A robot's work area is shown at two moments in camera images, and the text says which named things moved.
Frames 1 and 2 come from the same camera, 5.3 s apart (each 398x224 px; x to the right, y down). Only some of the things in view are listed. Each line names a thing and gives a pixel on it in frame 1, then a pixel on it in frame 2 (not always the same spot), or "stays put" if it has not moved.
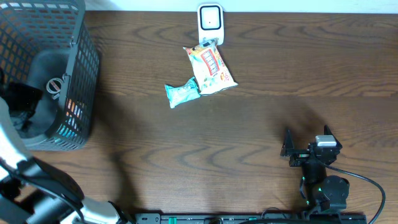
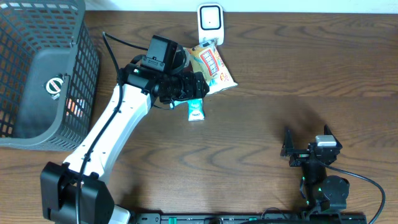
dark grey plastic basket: (49, 44) stays put
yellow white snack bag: (212, 76) stays put
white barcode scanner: (210, 22) stays put
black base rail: (252, 218) stays put
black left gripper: (16, 101) -> (189, 87)
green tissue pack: (65, 131) -> (195, 109)
